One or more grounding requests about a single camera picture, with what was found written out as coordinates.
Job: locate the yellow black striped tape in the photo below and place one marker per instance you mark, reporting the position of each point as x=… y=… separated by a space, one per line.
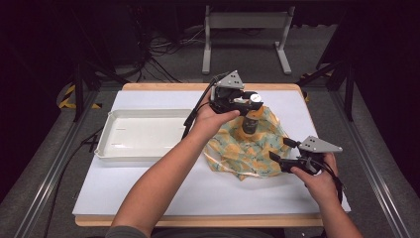
x=67 y=99

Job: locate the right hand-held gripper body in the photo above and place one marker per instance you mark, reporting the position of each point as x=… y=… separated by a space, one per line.
x=310 y=157

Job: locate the wooden table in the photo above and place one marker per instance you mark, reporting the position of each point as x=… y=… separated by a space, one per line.
x=198 y=220

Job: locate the person's right hand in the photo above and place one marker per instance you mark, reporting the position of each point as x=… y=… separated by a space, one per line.
x=318 y=185

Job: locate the black metal stand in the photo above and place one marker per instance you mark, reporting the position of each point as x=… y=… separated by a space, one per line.
x=349 y=92
x=78 y=89

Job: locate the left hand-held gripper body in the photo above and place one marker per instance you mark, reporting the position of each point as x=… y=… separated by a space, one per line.
x=228 y=95

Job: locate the grey metal stand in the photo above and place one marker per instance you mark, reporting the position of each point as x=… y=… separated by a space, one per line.
x=247 y=20

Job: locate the person's left hand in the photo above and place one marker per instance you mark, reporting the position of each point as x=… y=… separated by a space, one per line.
x=211 y=120

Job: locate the orange-print green cloth bag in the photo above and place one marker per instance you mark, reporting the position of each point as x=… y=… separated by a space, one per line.
x=247 y=155

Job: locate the aluminium rail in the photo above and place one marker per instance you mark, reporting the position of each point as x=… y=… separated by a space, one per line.
x=49 y=185
x=379 y=185

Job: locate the dark bottle with white cap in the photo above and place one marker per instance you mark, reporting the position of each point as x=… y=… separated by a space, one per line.
x=250 y=123

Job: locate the white table mat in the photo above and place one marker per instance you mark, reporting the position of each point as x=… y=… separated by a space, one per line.
x=204 y=195

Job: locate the white plastic tray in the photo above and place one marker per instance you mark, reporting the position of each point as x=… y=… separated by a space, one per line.
x=142 y=134

